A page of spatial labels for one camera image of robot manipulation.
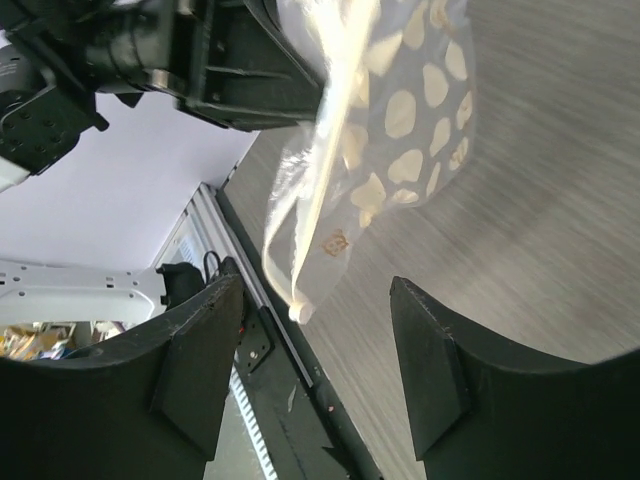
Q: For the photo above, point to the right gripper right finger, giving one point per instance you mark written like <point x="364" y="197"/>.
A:
<point x="482" y="406"/>

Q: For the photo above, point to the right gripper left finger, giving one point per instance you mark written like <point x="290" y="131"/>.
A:
<point x="146" y="404"/>

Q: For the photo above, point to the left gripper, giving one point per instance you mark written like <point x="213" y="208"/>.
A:
<point x="244" y="74"/>

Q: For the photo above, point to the white slotted cable duct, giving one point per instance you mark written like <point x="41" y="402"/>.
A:
<point x="251" y="426"/>

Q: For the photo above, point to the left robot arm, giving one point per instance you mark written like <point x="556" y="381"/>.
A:
<point x="32" y="140"/>

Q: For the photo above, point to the clear spotted zip bag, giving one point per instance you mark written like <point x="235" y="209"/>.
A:
<point x="395" y="124"/>

